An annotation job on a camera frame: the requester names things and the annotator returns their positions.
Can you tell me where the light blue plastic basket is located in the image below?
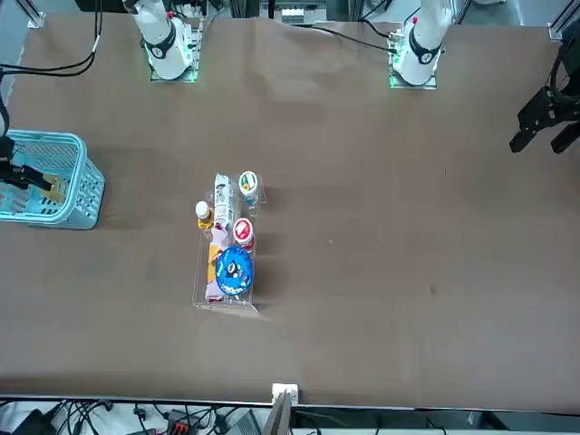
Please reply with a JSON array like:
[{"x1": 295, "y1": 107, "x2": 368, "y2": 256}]
[{"x1": 0, "y1": 130, "x2": 106, "y2": 230}]

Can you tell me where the green lit circuit board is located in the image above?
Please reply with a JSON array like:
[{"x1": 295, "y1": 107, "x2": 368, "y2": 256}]
[
  {"x1": 182, "y1": 16, "x2": 204, "y2": 83},
  {"x1": 386, "y1": 27, "x2": 406, "y2": 64}
]

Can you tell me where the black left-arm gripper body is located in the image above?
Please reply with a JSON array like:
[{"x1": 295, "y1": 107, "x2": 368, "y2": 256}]
[{"x1": 547, "y1": 34, "x2": 580, "y2": 108}]

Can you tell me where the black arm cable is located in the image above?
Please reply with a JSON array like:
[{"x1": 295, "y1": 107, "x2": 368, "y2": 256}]
[{"x1": 0, "y1": 0, "x2": 104, "y2": 76}]

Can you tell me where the white metal bracket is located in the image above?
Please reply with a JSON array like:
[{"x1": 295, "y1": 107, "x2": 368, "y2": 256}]
[{"x1": 271, "y1": 382, "x2": 299, "y2": 404}]

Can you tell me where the red lid cup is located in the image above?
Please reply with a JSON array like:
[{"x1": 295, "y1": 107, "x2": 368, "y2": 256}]
[{"x1": 232, "y1": 217, "x2": 256, "y2": 252}]

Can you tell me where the pink strawberry snack packet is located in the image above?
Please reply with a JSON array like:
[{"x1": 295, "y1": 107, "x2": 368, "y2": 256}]
[{"x1": 204, "y1": 225, "x2": 237, "y2": 304}]

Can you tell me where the black base cable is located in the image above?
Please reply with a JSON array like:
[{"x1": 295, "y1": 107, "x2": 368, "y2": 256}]
[{"x1": 289, "y1": 23, "x2": 400, "y2": 54}]

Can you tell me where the black metal table rail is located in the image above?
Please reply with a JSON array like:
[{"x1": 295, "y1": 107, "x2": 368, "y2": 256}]
[{"x1": 0, "y1": 393, "x2": 580, "y2": 416}]

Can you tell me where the juice bottle with white cap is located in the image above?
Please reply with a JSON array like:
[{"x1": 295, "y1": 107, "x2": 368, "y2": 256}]
[
  {"x1": 194, "y1": 201, "x2": 215, "y2": 232},
  {"x1": 41, "y1": 175, "x2": 70, "y2": 206}
]

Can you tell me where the white bear biscuit packet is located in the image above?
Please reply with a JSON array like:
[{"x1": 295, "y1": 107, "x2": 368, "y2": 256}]
[{"x1": 212, "y1": 172, "x2": 241, "y2": 230}]

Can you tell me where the dark grey ridged power supply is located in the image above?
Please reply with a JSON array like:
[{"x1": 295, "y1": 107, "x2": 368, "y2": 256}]
[{"x1": 225, "y1": 409, "x2": 263, "y2": 435}]

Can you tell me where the blue noodle cup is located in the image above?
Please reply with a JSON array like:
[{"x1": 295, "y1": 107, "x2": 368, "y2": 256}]
[{"x1": 214, "y1": 246, "x2": 254, "y2": 296}]

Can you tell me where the clear acrylic tiered shelf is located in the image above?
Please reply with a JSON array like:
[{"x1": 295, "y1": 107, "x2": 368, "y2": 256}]
[{"x1": 192, "y1": 170, "x2": 268, "y2": 314}]

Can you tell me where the aluminium camera mast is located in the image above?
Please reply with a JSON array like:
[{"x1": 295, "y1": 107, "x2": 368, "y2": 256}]
[{"x1": 262, "y1": 390, "x2": 292, "y2": 435}]

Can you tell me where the aluminium frame profile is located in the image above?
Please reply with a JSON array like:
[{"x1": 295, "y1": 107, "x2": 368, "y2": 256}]
[
  {"x1": 546, "y1": 0, "x2": 580, "y2": 42},
  {"x1": 15, "y1": 0, "x2": 46, "y2": 29}
]

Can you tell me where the black power adapter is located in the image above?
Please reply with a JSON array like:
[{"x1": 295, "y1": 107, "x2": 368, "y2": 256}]
[{"x1": 11, "y1": 407, "x2": 52, "y2": 435}]

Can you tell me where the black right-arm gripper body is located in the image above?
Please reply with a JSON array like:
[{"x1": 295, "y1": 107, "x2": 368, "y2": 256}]
[{"x1": 0, "y1": 134, "x2": 22, "y2": 187}]

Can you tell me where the green lid cup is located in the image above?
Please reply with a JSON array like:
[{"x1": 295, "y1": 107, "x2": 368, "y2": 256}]
[{"x1": 238, "y1": 169, "x2": 262, "y2": 206}]

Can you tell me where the red and black plug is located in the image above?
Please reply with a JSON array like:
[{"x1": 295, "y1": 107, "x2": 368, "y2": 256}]
[{"x1": 163, "y1": 409, "x2": 190, "y2": 435}]

